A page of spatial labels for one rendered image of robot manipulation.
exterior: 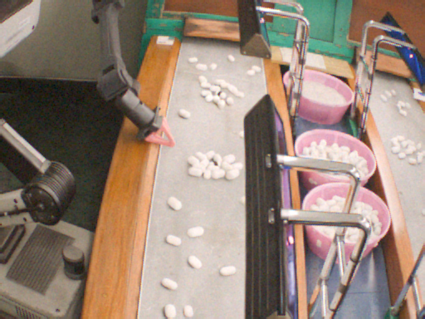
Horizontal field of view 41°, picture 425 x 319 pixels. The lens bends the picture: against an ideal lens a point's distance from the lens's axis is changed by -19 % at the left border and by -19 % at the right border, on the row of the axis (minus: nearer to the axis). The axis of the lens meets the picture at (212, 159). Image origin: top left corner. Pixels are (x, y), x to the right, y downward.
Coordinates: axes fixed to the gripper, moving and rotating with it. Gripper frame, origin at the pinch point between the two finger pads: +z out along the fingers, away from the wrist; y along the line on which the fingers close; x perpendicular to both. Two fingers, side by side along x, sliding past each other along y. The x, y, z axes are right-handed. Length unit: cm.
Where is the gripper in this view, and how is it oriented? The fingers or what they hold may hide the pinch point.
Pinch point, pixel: (171, 144)
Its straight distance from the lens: 180.1
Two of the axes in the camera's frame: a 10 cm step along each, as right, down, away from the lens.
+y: 0.4, -5.1, 8.6
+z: 6.9, 6.3, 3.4
